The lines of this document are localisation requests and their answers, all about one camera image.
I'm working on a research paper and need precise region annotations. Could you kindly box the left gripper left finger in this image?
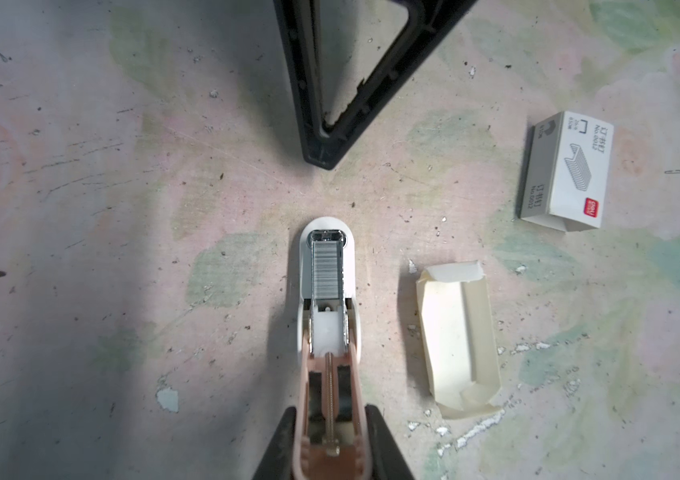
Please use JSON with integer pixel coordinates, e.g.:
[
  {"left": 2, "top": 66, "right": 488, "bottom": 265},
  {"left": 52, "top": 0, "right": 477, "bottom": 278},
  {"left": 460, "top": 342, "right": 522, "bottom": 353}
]
[{"left": 252, "top": 406, "right": 297, "bottom": 480}]

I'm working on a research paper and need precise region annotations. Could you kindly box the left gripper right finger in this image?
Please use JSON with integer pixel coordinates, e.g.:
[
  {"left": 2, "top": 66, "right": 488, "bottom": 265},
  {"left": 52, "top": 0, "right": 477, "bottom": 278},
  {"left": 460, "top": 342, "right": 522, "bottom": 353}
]
[{"left": 365, "top": 404, "right": 415, "bottom": 480}]

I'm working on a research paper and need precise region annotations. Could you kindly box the pink stapler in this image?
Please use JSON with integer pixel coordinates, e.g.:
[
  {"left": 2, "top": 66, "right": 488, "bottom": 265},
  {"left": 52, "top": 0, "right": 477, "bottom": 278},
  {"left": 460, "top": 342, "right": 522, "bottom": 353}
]
[{"left": 292, "top": 216, "right": 373, "bottom": 479}]

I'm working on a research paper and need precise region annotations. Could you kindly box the white staple box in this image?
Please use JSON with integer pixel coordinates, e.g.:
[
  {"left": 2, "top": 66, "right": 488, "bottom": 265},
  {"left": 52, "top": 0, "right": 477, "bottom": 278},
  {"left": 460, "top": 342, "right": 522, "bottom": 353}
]
[{"left": 519, "top": 111, "right": 615, "bottom": 232}]

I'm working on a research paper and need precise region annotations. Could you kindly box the staple box tray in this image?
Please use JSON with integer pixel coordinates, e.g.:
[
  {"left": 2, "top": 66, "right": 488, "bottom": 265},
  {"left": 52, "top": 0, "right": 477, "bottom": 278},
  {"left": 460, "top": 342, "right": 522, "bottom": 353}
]
[{"left": 417, "top": 261, "right": 501, "bottom": 419}]

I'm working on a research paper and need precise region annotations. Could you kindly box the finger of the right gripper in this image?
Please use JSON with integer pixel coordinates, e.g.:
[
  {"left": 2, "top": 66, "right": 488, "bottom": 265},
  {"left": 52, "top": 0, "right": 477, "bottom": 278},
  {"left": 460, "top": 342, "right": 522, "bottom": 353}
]
[{"left": 274, "top": 0, "right": 475, "bottom": 170}]

